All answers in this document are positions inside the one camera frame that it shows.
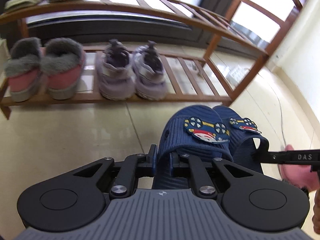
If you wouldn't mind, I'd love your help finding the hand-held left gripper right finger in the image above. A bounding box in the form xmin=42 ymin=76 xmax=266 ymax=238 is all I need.
xmin=169 ymin=152 xmax=255 ymax=197

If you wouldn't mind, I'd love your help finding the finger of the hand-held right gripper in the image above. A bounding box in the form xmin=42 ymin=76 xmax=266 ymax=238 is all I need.
xmin=260 ymin=151 xmax=286 ymax=165

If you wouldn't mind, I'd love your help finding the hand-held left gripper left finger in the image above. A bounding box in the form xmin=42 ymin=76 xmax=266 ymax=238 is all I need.
xmin=72 ymin=144 xmax=158 ymax=197

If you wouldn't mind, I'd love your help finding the pink rubber slipper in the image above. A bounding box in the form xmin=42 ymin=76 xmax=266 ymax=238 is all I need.
xmin=279 ymin=144 xmax=320 ymax=191

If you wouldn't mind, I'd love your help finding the blue cartoon slide slipper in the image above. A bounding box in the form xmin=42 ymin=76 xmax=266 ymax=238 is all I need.
xmin=212 ymin=105 xmax=270 ymax=173
xmin=152 ymin=105 xmax=234 ymax=190

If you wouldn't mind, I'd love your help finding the wooden shoe rack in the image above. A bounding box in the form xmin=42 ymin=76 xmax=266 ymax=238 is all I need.
xmin=0 ymin=0 xmax=315 ymax=120

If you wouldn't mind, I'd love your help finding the purple sneaker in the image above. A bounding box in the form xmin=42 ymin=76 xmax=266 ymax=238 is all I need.
xmin=132 ymin=40 xmax=167 ymax=100
xmin=96 ymin=39 xmax=136 ymax=101

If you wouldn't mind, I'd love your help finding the pink fur-lined slipper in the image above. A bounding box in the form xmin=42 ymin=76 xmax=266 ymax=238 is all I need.
xmin=40 ymin=38 xmax=87 ymax=100
xmin=4 ymin=37 xmax=43 ymax=102

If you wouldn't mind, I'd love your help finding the person's right forearm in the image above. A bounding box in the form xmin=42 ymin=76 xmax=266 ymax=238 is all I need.
xmin=312 ymin=187 xmax=320 ymax=233

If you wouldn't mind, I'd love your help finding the white power strip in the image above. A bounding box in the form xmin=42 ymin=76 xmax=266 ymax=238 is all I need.
xmin=224 ymin=66 xmax=247 ymax=82

